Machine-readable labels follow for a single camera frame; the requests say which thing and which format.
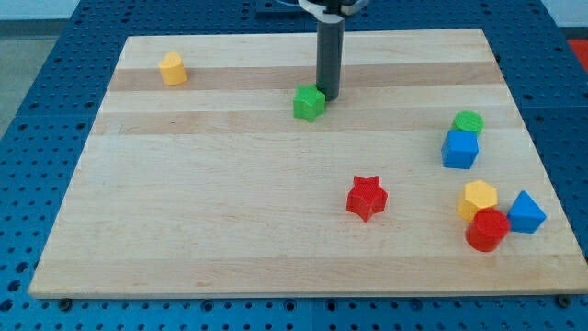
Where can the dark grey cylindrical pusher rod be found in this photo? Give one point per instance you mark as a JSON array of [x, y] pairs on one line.
[[330, 38]]

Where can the white and grey tool mount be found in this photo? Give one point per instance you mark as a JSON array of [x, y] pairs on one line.
[[332, 10]]

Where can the green star block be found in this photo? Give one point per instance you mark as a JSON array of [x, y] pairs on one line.
[[308, 103]]

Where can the red star block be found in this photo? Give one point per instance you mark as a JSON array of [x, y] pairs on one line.
[[366, 197]]

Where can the light wooden board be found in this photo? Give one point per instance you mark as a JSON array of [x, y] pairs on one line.
[[213, 189]]

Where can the green cylinder block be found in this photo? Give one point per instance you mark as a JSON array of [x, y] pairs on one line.
[[467, 120]]

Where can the yellow heart block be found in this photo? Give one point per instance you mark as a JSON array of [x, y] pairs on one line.
[[172, 69]]

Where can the blue cube block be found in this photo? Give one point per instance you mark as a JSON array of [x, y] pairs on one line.
[[460, 149]]

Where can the yellow hexagon block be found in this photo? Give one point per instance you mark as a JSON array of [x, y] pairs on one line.
[[475, 196]]

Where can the red cylinder block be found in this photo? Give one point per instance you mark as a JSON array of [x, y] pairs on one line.
[[487, 230]]

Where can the blue triangle block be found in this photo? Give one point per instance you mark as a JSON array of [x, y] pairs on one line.
[[525, 215]]

